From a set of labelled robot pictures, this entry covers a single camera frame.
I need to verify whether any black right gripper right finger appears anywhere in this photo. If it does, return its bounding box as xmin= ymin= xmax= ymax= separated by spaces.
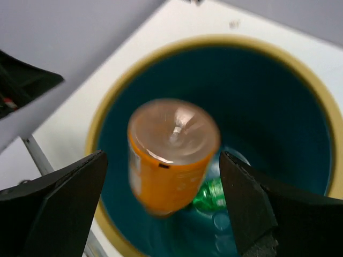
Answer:
xmin=219 ymin=152 xmax=342 ymax=256

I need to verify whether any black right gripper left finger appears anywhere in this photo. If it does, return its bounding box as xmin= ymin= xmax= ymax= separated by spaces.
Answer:
xmin=1 ymin=150 xmax=108 ymax=256

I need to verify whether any green soda bottle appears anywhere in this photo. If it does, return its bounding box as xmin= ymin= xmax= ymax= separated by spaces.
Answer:
xmin=192 ymin=177 xmax=227 ymax=211

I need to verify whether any orange juice bottle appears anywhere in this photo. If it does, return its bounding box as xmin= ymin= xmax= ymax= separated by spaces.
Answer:
xmin=127 ymin=99 xmax=220 ymax=217

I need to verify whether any teal bin with yellow rim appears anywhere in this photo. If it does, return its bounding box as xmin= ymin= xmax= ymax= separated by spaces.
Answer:
xmin=86 ymin=35 xmax=342 ymax=256

